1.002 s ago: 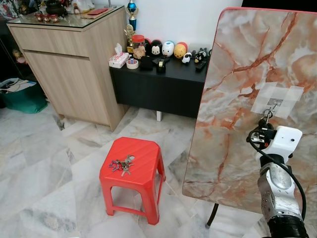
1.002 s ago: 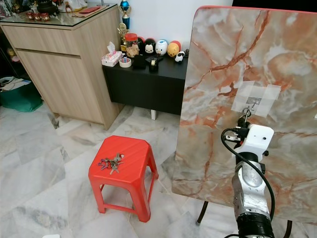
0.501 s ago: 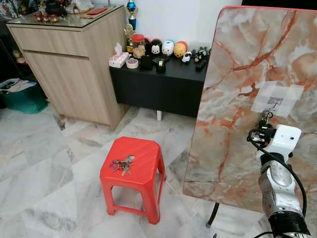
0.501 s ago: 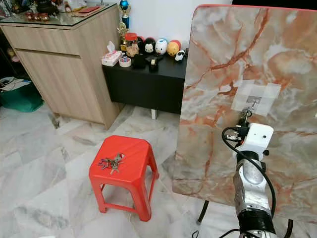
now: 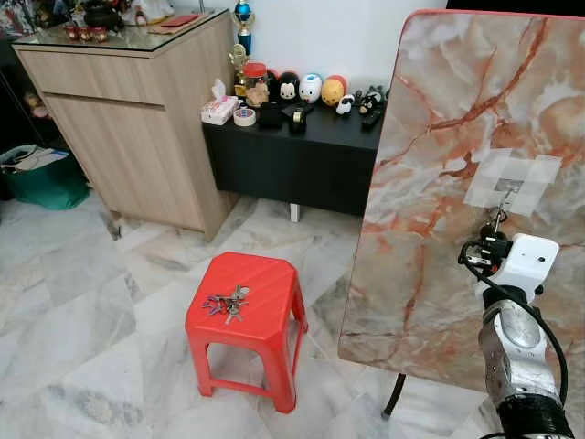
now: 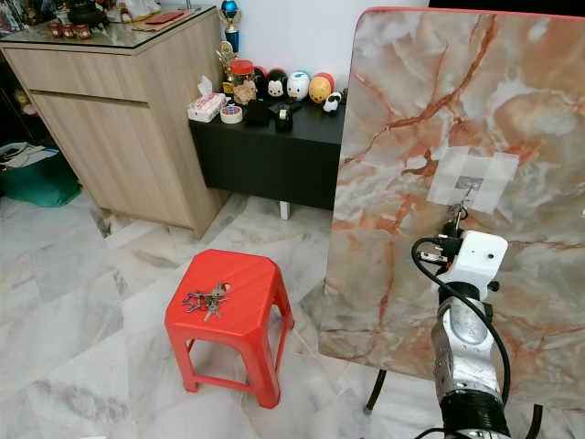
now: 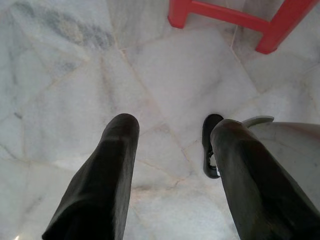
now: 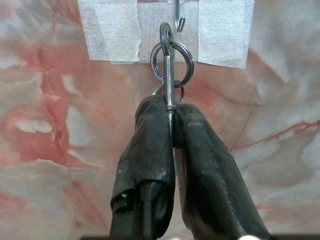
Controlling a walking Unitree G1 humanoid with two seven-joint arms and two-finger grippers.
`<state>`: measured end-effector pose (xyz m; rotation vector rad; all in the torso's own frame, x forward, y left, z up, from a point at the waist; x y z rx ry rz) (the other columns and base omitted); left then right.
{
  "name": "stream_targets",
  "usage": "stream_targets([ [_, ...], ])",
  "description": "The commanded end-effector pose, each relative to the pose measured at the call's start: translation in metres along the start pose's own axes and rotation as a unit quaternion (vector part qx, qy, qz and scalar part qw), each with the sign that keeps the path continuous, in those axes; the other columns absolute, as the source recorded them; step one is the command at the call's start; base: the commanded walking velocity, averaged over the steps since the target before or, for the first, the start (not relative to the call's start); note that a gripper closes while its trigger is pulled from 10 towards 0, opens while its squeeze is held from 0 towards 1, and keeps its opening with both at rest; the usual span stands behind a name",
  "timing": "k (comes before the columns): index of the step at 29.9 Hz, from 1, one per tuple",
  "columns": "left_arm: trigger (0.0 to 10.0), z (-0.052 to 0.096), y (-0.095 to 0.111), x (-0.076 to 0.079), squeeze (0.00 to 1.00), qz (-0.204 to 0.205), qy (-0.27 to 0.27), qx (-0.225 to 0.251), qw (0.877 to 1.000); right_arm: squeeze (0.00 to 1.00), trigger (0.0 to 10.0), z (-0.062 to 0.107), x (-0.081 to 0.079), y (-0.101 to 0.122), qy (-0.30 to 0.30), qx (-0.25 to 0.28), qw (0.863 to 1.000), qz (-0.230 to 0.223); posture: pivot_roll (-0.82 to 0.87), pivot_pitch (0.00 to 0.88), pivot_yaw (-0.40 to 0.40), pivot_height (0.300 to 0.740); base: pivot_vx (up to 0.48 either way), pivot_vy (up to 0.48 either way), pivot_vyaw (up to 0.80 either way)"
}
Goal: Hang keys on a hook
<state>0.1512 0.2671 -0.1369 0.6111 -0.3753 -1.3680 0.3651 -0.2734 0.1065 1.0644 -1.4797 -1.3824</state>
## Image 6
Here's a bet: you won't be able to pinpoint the light wooden cabinet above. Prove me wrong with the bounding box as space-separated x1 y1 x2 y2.
0 7 231 239

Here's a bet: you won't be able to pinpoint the black mouse egg figure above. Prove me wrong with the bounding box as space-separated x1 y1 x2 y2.
265 70 287 100

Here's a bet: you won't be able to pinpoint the yellow orange egg figure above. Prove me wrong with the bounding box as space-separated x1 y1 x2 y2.
309 72 335 103

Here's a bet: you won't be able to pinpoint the clear tape patch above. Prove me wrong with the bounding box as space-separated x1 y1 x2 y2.
427 146 520 209

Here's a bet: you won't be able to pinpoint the white blue egg figure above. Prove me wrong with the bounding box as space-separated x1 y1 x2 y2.
287 70 311 101

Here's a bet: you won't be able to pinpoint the black tape dispenser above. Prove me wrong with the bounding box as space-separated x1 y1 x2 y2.
274 102 303 132

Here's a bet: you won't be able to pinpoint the marble pattern table top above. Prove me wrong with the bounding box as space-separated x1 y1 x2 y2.
318 6 585 410

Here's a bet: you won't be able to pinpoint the small brown plush toy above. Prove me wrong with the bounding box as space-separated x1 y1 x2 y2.
234 80 257 106

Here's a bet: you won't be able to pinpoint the keys bunch with purple clip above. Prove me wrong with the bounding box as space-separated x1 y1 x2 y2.
183 282 231 321

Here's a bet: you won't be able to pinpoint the small gold trophy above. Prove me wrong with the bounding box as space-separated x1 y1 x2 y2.
217 41 236 92

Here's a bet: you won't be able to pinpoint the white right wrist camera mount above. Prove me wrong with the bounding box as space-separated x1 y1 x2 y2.
446 230 509 301

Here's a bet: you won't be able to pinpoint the small black box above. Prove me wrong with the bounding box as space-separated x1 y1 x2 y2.
244 99 271 126

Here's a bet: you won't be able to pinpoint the glass jar with red lid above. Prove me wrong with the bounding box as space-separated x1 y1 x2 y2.
229 59 255 90

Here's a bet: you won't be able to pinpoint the flat red tray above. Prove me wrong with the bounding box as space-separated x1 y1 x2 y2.
146 10 186 26

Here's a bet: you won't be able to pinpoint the pink white tissue box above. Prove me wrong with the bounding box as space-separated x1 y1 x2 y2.
188 77 228 123

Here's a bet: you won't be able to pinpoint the blue gold trophy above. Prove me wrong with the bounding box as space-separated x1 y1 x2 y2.
219 0 241 53

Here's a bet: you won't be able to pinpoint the white ornament figure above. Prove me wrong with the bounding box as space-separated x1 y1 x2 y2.
119 0 158 21

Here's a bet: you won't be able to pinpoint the black metal table leg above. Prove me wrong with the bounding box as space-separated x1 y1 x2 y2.
364 369 387 412

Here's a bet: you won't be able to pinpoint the green storage basket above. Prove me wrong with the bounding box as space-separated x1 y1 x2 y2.
0 142 81 208

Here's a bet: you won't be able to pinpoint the red plastic stool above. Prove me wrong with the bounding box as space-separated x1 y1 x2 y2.
165 249 295 410

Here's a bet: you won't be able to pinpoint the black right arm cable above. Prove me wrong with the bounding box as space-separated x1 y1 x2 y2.
411 236 512 405

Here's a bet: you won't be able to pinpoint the black low sideboard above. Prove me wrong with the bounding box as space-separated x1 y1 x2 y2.
190 99 346 211

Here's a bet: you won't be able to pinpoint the black teapot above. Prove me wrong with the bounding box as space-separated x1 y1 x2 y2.
69 0 109 28

